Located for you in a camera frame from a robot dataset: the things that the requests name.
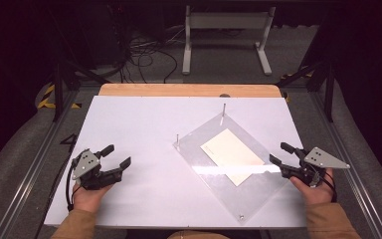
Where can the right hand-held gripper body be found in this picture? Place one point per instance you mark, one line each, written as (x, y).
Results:
(321, 158)

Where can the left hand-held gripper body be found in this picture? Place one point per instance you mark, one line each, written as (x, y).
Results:
(85, 163)

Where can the person's left hand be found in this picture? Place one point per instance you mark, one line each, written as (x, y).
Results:
(88, 199)

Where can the person's right hand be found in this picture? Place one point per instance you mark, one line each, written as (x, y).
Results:
(315, 194)

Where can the white board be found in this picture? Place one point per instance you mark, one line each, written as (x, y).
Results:
(139, 132)

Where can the clear acrylic plate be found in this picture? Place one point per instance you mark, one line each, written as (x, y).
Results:
(262, 195)

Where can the cream paper envelope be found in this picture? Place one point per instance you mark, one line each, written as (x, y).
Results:
(232, 156)

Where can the short metal pin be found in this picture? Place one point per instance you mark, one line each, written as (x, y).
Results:
(177, 140)

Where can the black metal stand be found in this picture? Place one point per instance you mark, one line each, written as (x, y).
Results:
(328, 89)
(59, 89)

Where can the tall metal pin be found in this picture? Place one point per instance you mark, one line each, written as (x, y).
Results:
(224, 109)

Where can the yellow black hazard tape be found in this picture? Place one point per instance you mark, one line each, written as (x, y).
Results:
(48, 99)

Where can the person's lap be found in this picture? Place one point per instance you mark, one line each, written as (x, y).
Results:
(197, 235)

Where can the aluminium rail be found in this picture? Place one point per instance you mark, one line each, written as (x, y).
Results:
(36, 166)
(354, 186)

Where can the white metal stand frame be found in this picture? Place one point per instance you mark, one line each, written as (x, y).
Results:
(229, 20)

